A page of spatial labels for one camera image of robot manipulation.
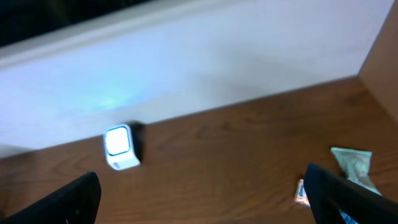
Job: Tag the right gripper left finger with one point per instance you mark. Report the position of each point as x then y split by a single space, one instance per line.
77 202

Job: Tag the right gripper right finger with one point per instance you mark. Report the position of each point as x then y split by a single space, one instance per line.
329 194

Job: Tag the orange tissue pack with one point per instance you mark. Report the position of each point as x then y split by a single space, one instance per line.
300 195

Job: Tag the teal wet wipes pack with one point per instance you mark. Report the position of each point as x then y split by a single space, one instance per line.
356 165

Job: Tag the blue snack bar wrapper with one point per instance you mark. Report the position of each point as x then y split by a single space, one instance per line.
347 219

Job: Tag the white barcode scanner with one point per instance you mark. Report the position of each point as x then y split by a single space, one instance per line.
123 145

